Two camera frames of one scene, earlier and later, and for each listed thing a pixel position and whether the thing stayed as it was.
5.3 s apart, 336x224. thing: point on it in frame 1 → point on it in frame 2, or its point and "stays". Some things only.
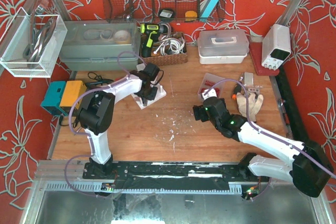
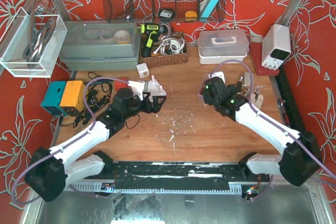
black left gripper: x=148 y=94 → x=151 y=100
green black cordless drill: x=153 y=30 stays
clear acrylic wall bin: x=31 y=44 stays
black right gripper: x=200 y=112 → x=238 y=89
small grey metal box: x=248 y=78 stays
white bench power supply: x=276 y=45 stays
